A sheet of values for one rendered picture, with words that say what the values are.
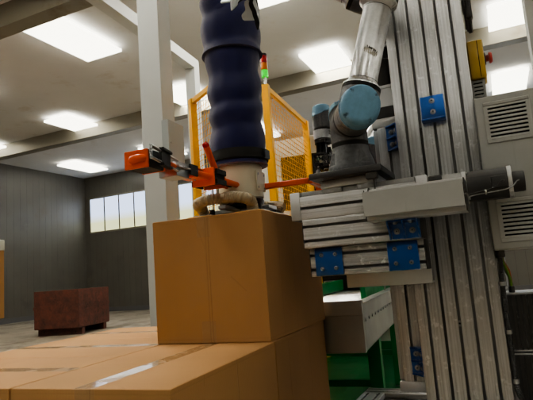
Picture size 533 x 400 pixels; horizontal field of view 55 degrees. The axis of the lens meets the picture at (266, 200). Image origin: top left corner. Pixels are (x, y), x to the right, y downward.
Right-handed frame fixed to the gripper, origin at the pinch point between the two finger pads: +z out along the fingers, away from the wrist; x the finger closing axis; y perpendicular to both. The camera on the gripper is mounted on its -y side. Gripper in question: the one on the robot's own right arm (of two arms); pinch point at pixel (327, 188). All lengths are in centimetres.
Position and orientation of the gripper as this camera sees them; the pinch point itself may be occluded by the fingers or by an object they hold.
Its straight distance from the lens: 214.3
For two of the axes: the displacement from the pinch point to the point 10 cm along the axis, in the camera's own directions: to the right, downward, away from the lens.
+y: -3.8, -1.2, -9.2
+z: 0.6, 9.9, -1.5
